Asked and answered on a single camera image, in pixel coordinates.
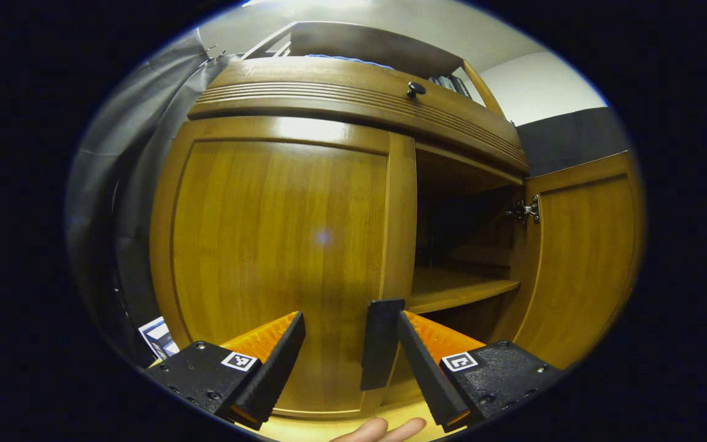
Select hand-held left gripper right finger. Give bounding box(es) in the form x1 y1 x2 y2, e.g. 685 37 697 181
396 310 566 432

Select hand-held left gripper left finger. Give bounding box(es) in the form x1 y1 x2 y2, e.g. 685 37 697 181
144 311 306 430

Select black door handle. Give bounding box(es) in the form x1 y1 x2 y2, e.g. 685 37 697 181
361 299 406 392

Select wooden shoe cabinet door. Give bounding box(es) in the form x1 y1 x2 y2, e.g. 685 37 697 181
492 150 646 370
150 117 417 421

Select wooden double-door shoe cabinet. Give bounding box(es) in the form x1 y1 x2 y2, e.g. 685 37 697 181
150 21 646 424

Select metal door hinge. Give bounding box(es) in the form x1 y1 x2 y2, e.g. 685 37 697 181
506 195 541 225

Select wooden inner shelf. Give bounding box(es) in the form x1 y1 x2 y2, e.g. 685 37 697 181
407 265 521 315

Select white book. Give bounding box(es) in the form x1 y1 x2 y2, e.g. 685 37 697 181
139 316 173 360

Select wooden ribbed drawer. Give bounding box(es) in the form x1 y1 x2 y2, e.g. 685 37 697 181
188 56 529 176

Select blue cloth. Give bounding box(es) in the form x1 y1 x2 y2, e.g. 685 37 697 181
304 54 391 68

